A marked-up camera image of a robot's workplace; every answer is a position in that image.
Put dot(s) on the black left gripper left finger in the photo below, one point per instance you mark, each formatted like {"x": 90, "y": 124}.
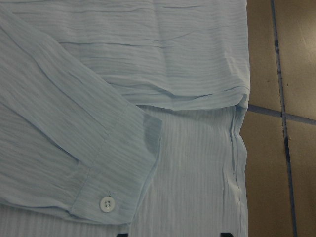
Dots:
{"x": 122, "y": 235}

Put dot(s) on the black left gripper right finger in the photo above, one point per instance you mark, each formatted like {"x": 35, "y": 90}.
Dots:
{"x": 226, "y": 234}

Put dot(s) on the light blue button shirt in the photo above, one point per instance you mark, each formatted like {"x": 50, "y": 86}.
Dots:
{"x": 124, "y": 116}

